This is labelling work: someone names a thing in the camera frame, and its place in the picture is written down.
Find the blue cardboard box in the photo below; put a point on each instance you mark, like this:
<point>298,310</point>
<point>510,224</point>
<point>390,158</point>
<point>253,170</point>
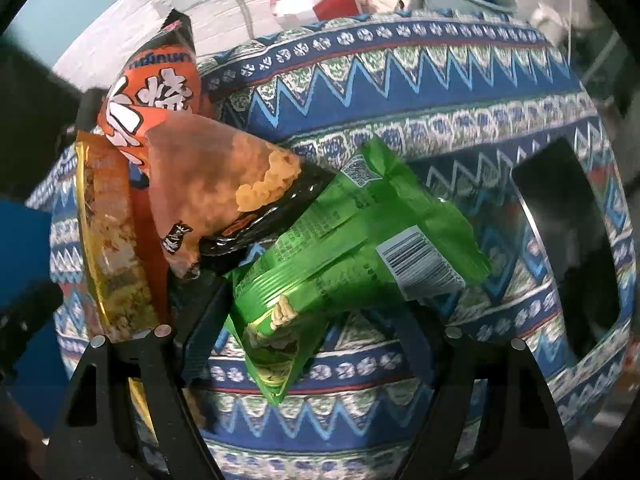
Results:
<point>41,376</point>

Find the black cloth backdrop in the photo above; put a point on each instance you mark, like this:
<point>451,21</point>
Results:
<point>36,108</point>

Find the orange cheese snack bag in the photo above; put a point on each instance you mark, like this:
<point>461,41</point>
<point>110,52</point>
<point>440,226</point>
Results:
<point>215,190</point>

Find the green snack bag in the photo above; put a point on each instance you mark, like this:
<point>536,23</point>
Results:
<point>374,237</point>

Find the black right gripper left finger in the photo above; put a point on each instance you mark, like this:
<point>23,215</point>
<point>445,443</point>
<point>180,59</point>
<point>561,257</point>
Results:
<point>95,436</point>

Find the orange red snack bag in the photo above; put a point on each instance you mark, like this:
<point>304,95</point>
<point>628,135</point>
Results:
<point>126,273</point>

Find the blue patterned tablecloth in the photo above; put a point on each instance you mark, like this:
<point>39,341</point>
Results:
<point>476,384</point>

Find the black smartphone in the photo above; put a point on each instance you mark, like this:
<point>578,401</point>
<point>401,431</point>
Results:
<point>569,223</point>

